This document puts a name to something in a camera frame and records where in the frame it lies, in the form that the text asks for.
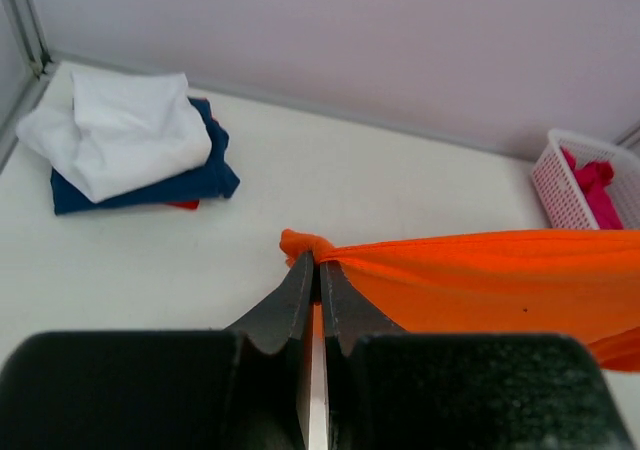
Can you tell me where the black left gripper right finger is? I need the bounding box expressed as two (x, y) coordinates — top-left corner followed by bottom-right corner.
(319, 262), (407, 356)

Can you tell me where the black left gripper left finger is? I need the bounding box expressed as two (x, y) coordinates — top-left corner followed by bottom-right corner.
(227, 252), (314, 354)

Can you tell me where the orange t-shirt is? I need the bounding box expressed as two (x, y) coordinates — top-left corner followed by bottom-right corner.
(280, 229), (639, 372)

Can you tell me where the red folded t-shirt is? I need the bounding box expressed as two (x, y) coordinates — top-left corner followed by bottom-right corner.
(164, 114), (221, 212)

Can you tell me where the blue folded t-shirt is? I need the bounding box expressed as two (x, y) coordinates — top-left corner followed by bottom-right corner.
(50, 98), (240, 216)

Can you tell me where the white plastic basket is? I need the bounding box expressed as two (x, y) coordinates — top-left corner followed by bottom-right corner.
(531, 129), (639, 230)

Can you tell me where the white folded t-shirt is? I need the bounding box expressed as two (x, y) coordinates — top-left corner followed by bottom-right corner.
(16, 71), (212, 203)

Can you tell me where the magenta t-shirt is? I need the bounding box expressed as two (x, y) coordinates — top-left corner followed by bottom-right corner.
(561, 147), (624, 230)

